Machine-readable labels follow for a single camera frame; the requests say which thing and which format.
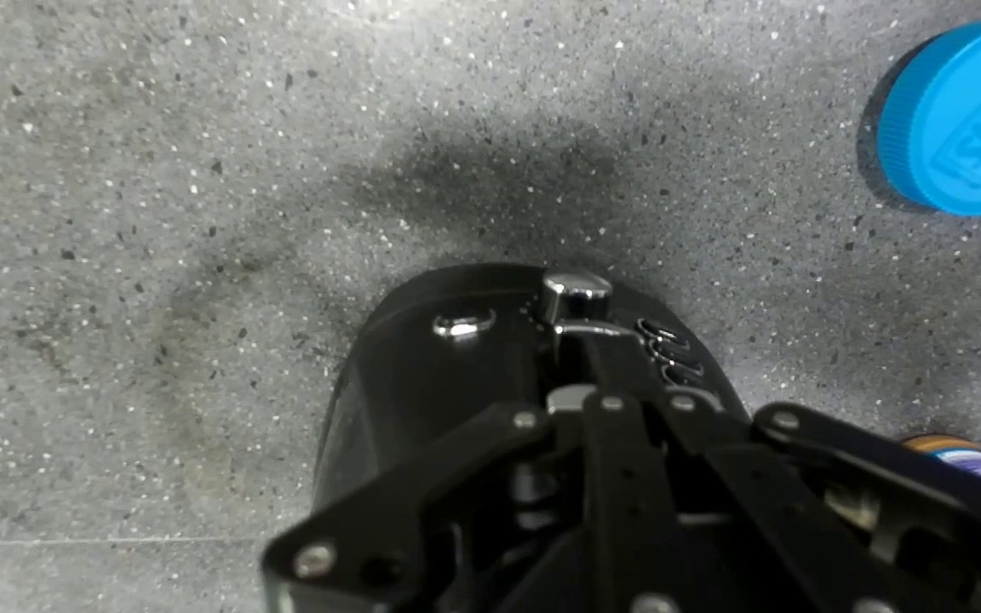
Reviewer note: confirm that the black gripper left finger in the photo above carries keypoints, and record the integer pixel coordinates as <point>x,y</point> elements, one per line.
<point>458,512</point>

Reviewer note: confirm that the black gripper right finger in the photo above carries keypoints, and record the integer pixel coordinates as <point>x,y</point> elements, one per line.
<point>786,522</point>

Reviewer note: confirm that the toaster lever with shiny knob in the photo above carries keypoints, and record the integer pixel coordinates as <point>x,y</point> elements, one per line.
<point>578,287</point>

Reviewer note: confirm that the black round object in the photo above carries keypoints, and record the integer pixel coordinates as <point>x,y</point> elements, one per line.
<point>425,386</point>

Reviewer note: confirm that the orange blue striped object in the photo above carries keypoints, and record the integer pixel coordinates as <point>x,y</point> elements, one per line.
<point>969,454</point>

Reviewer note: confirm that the blue round plastic lid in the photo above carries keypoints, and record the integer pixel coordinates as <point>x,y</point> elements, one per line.
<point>963,122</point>

